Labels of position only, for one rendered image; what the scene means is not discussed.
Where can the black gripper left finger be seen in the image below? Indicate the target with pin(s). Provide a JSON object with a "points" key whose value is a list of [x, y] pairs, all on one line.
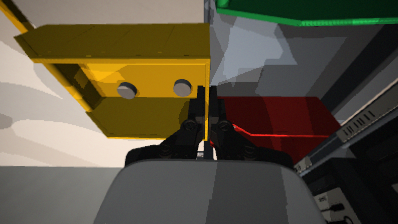
{"points": [[183, 143]]}

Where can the black metal shelf rack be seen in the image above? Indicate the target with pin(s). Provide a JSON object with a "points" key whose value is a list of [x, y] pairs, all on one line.
{"points": [[251, 57]]}

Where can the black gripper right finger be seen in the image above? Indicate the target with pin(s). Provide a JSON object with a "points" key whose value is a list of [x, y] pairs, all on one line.
{"points": [[232, 145]]}

